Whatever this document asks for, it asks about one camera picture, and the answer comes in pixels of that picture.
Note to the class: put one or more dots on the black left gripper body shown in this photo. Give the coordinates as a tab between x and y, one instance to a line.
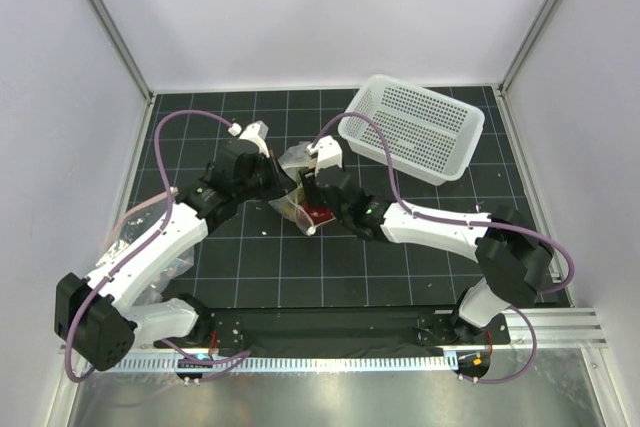
265	183

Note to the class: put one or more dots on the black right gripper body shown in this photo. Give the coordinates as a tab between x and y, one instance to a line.
310	186

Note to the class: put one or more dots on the red apple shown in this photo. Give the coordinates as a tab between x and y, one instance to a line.
317	214

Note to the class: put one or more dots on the clear polka dot zip bag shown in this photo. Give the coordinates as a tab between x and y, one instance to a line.
295	161

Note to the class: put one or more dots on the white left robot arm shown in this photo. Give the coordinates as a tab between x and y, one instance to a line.
98	316

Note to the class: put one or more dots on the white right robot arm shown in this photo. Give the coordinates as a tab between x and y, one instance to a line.
513	262

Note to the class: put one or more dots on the pile of spare zip bags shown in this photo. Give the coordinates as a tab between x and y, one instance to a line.
147	249

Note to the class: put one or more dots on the black grid cutting mat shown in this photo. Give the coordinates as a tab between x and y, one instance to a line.
258	259

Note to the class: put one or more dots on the white perforated plastic basket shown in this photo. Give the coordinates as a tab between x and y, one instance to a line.
431	136

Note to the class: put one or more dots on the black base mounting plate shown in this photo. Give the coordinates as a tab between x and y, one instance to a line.
339	332

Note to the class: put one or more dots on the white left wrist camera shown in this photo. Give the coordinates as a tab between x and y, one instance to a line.
254	132

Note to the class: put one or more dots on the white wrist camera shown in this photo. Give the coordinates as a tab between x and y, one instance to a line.
326	152
254	132

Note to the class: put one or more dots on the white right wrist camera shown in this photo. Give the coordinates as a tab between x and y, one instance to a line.
326	152

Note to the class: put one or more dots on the white slotted cable duct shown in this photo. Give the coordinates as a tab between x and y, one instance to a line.
157	362

